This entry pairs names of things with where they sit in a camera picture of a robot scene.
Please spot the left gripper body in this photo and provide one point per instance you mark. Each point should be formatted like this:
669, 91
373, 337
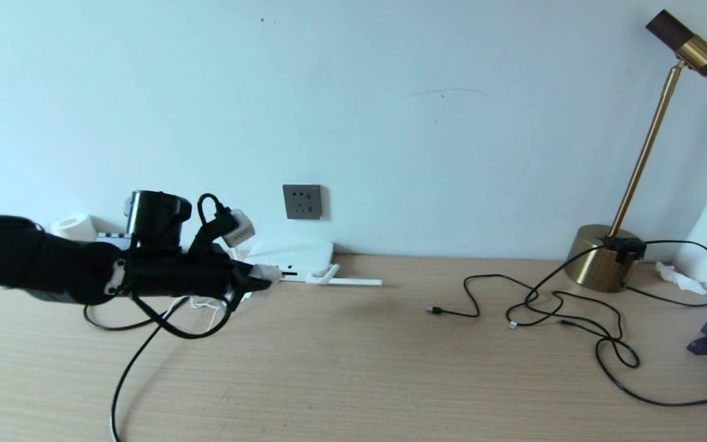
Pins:
206, 276

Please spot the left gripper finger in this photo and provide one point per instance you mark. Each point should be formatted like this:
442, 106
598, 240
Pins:
246, 267
249, 284

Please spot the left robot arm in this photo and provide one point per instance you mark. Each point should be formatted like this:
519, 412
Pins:
22, 258

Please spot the white router with antennas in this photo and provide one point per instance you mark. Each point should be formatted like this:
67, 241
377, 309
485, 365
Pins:
304, 255

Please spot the white toilet paper roll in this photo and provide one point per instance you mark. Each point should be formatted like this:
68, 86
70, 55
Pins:
74, 228

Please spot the brass desk lamp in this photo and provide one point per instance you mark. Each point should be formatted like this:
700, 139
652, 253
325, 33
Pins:
593, 264

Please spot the crumpled white tissue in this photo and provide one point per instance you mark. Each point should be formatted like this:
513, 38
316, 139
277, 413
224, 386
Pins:
682, 279

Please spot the grey wall socket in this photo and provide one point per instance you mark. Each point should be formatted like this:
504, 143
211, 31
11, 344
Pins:
302, 201

